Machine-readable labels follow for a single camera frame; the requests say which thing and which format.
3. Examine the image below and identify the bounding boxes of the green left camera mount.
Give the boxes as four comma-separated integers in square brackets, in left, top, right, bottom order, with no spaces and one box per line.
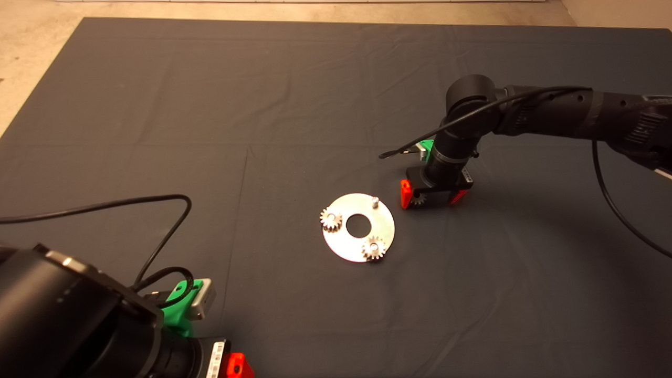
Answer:
[160,280,204,338]

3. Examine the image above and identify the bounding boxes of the dark grey table cloth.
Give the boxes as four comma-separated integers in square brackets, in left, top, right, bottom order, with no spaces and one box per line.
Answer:
[0,17,672,378]

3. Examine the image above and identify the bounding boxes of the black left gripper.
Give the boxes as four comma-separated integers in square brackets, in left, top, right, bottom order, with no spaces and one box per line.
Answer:
[202,338,255,378]

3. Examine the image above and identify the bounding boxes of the round metal carrier plate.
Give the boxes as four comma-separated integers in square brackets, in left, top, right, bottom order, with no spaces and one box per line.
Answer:
[322,193,395,263]

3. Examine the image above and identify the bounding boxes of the thin black hanging cable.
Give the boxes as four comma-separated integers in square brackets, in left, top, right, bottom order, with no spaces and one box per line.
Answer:
[592,139,672,259]

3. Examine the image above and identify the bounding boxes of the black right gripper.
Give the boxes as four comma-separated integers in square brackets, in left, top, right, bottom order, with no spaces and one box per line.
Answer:
[401,167,474,209]

